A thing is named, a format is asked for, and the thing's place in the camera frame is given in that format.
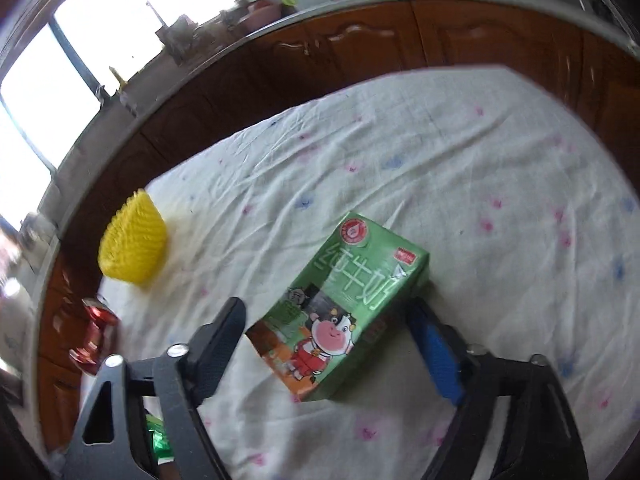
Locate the green milk carton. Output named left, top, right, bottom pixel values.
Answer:
left=246, top=211, right=430, bottom=401

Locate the kitchen faucet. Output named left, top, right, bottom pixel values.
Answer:
left=94, top=86, right=138, bottom=117

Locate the green foil snack bag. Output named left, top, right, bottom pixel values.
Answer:
left=145, top=412, right=175, bottom=464

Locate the crushed red soda can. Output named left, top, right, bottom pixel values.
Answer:
left=68, top=298, right=119, bottom=376

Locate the yellow foam fruit net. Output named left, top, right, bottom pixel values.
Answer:
left=98, top=190, right=168, bottom=285

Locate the dish rack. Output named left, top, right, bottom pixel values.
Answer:
left=155, top=15, right=215, bottom=65

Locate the pink basin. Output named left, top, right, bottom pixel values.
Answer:
left=243, top=0, right=282, bottom=32

